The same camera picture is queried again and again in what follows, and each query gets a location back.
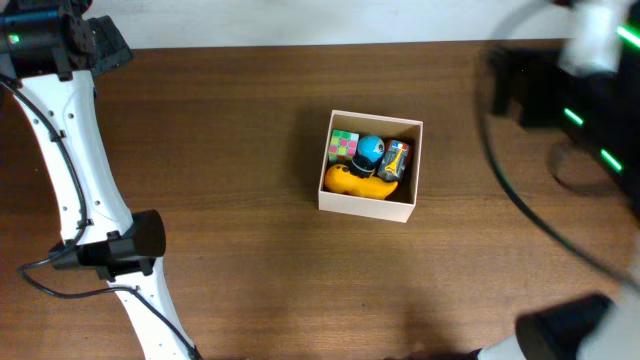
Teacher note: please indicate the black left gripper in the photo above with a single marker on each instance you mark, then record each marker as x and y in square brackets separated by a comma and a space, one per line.
[113, 50]

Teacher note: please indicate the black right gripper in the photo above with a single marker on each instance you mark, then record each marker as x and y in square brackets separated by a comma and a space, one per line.
[531, 82]

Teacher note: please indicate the blue toy ball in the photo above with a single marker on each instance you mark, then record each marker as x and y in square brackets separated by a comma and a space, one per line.
[371, 147]

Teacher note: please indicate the black round disc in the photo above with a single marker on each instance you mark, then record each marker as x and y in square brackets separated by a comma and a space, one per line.
[361, 166]

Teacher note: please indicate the multicoloured puzzle cube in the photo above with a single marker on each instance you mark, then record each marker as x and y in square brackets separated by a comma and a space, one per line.
[342, 146]

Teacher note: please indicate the orange rubber toy figure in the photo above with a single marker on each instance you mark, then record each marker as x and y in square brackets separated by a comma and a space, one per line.
[339, 179]

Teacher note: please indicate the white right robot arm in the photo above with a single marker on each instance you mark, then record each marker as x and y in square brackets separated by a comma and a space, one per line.
[589, 327]

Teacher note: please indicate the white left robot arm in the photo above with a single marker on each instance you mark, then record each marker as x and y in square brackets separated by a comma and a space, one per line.
[51, 54]

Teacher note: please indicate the pink cardboard box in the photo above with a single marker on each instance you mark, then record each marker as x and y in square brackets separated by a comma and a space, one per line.
[399, 205]

